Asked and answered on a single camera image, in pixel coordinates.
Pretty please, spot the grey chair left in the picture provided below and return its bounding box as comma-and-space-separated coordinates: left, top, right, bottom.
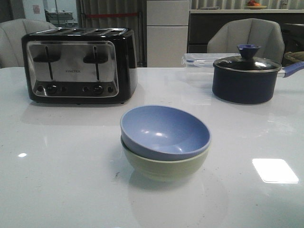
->
0, 18, 57, 69

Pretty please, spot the white cabinet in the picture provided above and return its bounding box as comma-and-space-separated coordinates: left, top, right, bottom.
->
146, 0, 190, 67

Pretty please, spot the clear plastic food container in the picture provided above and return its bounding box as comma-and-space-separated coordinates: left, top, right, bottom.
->
181, 53, 240, 89

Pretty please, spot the black and chrome toaster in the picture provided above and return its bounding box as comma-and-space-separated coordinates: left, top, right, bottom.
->
22, 28, 138, 104

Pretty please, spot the grey chair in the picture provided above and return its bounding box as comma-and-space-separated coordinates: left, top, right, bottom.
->
207, 18, 285, 63
0, 18, 57, 69

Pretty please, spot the glass pot lid blue knob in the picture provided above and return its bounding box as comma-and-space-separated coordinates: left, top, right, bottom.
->
213, 44, 281, 72

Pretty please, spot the blue bowl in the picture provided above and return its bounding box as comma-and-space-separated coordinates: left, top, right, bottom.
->
120, 105, 211, 161

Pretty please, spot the green bowl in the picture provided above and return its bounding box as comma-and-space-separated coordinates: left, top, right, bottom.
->
121, 140, 210, 181

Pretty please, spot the dark counter with white top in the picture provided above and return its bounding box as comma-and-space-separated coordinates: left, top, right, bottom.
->
187, 9, 304, 53

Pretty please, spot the fruit bowl on counter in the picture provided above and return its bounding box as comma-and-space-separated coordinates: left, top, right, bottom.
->
246, 0, 267, 10

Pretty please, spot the dark blue saucepan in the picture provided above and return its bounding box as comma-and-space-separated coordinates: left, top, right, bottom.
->
212, 62, 304, 105

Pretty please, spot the grey chair right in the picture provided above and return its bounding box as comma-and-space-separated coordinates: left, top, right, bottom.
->
207, 18, 285, 63

